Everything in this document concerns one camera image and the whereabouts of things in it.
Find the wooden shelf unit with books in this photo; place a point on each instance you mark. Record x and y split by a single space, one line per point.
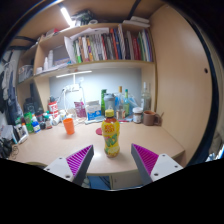
100 46

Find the white bottle with blue cap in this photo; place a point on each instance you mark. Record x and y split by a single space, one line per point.
36 126

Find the blue and white carton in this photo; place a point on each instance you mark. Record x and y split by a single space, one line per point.
93 110

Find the flat round red coaster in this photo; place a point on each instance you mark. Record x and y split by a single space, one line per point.
98 131

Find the red and white canister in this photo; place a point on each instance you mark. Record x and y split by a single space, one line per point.
53 109

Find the white brush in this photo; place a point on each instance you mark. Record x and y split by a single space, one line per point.
93 121

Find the white ceiling light tube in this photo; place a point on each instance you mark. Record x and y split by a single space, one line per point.
67 16

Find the small green plastic bottle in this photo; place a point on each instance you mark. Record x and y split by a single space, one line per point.
28 122

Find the brown ceramic mug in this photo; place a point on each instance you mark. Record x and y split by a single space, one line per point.
149 118

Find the orange plastic cup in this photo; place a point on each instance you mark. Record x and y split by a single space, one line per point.
69 127

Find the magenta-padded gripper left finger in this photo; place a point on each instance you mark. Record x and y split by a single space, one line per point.
63 166

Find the tall green bottle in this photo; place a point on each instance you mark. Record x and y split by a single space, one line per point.
103 100

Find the dark bottle with green cap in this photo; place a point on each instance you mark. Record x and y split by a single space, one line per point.
48 123

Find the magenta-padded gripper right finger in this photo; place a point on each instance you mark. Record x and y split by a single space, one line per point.
160 165

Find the yellow-labelled tea drink bottle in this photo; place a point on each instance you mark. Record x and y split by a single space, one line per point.
111 136

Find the clear bottle with green cap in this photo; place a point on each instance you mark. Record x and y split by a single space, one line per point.
126 105

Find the dark hanging clothes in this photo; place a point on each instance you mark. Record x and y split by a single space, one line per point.
7 93

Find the brown jar with white lid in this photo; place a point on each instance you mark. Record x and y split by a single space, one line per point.
137 116

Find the magenta snack pouch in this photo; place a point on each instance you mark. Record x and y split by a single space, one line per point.
79 109

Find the clear glass bottle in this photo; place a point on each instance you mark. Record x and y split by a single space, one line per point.
145 100

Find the white power strip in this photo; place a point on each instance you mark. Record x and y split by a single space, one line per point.
71 88

